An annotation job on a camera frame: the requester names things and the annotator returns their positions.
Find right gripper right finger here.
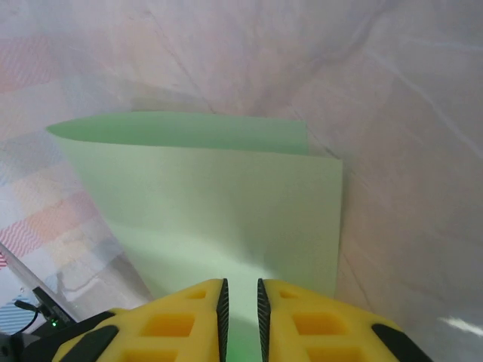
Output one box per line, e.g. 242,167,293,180
257,278,435,362

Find light green paper sheet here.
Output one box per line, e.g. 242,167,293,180
45,111,344,362

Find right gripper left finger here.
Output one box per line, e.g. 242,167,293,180
63,278,229,362

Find thin black base wire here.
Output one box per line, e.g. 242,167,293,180
13,299,41,335

